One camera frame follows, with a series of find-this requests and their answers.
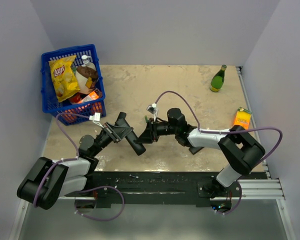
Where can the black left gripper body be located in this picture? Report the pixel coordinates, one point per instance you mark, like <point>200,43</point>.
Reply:
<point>105,138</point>

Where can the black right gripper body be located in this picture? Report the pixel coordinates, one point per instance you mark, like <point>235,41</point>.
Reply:
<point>156,129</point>

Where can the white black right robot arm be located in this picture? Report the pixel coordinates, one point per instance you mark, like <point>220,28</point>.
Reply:
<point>242,151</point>

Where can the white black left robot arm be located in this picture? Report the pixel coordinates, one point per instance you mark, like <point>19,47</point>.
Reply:
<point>49,179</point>

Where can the orange carton in basket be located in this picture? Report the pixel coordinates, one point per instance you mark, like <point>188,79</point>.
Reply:
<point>94,95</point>

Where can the blue plastic basket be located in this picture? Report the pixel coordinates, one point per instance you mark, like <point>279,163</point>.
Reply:
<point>74,113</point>

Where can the brown and white pouch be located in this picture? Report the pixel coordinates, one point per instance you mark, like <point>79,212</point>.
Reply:
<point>87,79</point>

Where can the yellow Lays chips bag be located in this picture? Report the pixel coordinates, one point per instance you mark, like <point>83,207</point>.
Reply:
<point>63,78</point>

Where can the white pump soap bottle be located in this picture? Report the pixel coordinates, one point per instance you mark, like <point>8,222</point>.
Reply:
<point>86,62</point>

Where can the green glass bottle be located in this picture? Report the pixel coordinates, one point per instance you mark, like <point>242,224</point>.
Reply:
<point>218,79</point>

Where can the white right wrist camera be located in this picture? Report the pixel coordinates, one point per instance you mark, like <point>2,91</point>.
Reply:
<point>152,108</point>

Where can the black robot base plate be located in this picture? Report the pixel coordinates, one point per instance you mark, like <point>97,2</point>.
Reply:
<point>149,188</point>

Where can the aluminium frame rail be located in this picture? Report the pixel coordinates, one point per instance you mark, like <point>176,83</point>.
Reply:
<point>262,189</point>

